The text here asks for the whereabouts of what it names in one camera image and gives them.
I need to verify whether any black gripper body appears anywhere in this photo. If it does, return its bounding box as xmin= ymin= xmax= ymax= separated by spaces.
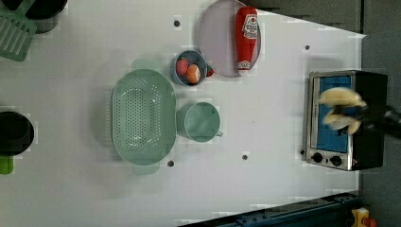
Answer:
xmin=359 ymin=105 xmax=401 ymax=139

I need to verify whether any peeled plush banana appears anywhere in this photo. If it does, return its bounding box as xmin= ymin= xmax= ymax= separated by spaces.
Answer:
xmin=319 ymin=87 xmax=367 ymax=135

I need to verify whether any green mug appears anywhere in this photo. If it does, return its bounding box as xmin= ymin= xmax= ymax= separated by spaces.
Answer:
xmin=176 ymin=102 xmax=223 ymax=143

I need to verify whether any yellow red emergency button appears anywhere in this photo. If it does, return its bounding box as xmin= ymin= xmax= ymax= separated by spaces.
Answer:
xmin=352 ymin=207 xmax=377 ymax=227

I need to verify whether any red plush ketchup bottle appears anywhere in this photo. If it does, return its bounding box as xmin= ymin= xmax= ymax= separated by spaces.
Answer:
xmin=235 ymin=7 xmax=258 ymax=76

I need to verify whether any small red strawberry toy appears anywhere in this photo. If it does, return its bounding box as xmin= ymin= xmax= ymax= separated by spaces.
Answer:
xmin=206 ymin=65 xmax=215 ymax=78

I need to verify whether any grey round plate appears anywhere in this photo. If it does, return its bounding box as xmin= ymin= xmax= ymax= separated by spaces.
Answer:
xmin=198 ymin=0 xmax=261 ymax=77

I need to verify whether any orange slice toy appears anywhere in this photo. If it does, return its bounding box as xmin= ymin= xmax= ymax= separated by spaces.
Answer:
xmin=186 ymin=64 xmax=201 ymax=84

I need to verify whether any blue bowl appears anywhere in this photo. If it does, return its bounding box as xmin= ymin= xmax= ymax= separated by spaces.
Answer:
xmin=170 ymin=50 xmax=207 ymax=86

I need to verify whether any plush strawberry in bowl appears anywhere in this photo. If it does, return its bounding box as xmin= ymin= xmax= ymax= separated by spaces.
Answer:
xmin=176 ymin=58 xmax=189 ymax=76

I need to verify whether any green oval colander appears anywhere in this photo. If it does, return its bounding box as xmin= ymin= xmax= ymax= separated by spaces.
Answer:
xmin=111 ymin=59 xmax=177 ymax=176

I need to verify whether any black cylinder cup upper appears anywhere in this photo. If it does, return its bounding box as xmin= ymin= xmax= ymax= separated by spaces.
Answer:
xmin=26 ymin=0 xmax=68 ymax=34

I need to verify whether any black cylinder cup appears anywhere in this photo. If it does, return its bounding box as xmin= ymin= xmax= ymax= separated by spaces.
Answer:
xmin=26 ymin=0 xmax=68 ymax=34
xmin=0 ymin=112 xmax=35 ymax=157

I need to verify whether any black cylinder cup lower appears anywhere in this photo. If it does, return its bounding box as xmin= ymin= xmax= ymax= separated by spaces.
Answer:
xmin=0 ymin=112 xmax=35 ymax=157

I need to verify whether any green slotted spatula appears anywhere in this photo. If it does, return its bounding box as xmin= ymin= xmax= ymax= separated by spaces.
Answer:
xmin=0 ymin=0 xmax=37 ymax=61

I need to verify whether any green plastic piece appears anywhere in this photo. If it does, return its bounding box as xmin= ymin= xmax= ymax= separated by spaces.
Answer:
xmin=0 ymin=156 xmax=14 ymax=175

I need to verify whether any blue metal frame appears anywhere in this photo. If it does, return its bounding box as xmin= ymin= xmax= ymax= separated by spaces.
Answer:
xmin=182 ymin=193 xmax=360 ymax=227

